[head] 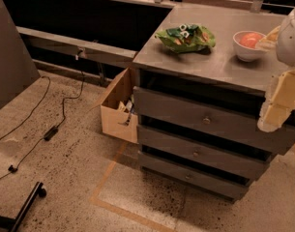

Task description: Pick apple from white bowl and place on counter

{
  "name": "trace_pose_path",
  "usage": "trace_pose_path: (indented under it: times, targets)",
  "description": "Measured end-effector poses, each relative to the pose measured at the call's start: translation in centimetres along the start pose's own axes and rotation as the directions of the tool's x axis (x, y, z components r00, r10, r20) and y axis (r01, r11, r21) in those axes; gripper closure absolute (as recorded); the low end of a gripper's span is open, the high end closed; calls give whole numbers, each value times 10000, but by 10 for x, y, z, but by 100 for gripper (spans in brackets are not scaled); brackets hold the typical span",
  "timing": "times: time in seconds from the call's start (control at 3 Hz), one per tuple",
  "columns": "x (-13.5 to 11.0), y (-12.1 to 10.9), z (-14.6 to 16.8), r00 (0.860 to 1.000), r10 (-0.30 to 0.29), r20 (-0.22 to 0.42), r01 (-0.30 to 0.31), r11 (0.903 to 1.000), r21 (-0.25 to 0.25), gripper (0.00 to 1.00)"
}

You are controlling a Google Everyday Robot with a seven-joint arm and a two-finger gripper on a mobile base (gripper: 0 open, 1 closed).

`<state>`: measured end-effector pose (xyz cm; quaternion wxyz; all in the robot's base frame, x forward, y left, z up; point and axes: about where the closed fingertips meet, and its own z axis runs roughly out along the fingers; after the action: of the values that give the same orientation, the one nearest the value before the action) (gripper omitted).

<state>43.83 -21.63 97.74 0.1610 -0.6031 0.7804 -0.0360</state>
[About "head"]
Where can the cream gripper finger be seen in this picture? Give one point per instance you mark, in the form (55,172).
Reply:
(269,41)
(279,102)

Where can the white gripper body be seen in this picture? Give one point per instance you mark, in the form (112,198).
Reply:
(290,38)

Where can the red apple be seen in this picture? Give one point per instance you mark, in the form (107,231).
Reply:
(250,40)

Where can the white bowl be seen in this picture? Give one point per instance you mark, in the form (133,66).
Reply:
(244,53)

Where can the top grey drawer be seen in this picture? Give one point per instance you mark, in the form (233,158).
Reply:
(209,119)

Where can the grey drawer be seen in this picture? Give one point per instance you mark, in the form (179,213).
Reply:
(201,153)
(209,119)
(193,177)

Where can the middle grey drawer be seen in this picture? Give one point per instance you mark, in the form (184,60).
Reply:
(201,153)

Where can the green chip bag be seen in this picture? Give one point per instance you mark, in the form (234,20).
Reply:
(187,38)

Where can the grey drawer cabinet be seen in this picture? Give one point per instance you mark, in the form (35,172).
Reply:
(211,76)

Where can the bottom grey drawer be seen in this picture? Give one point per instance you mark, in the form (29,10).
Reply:
(193,177)

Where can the items inside cardboard box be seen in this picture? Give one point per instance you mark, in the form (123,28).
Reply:
(127,106)

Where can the cardboard box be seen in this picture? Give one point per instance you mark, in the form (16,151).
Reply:
(117,120)

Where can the black power adapter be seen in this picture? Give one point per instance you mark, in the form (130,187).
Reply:
(50,133)

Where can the grey metal rail shelf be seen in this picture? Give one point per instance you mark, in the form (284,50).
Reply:
(97,52)

